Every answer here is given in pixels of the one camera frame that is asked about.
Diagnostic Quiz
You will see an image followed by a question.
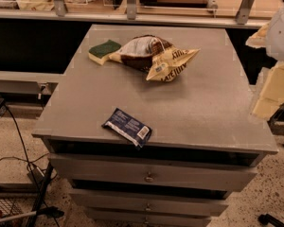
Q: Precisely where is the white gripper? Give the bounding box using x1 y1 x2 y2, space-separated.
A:
245 5 284 120

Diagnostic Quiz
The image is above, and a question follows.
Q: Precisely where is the brown chip bag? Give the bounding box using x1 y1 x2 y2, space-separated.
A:
109 35 199 82

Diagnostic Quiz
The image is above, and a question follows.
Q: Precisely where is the blue rxbar wrapper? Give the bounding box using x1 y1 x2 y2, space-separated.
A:
102 108 152 148

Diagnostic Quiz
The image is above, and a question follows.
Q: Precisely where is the grey drawer cabinet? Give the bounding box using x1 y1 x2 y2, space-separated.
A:
31 24 279 227

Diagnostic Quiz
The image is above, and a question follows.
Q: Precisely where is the green yellow sponge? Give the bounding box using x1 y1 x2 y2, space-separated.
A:
88 40 121 65

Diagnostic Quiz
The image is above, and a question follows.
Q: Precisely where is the middle grey drawer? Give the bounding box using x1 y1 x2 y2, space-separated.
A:
69 189 227 217

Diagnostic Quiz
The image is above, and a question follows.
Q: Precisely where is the grey drawer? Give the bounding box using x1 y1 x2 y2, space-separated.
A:
69 189 227 217
84 208 211 227
49 153 257 192

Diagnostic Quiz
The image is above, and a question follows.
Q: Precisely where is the top grey drawer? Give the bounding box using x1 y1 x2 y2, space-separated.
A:
49 153 257 192

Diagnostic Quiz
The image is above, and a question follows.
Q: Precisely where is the bottom grey drawer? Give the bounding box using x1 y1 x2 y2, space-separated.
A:
84 208 211 227

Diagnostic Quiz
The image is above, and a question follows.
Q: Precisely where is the black stand leg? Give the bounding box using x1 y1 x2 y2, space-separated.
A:
26 164 64 227

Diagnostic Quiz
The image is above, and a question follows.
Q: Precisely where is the metal window rail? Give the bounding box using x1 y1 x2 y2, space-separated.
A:
0 0 281 27

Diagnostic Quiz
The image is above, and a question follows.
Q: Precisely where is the black cable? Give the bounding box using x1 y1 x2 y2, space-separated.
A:
0 104 60 227

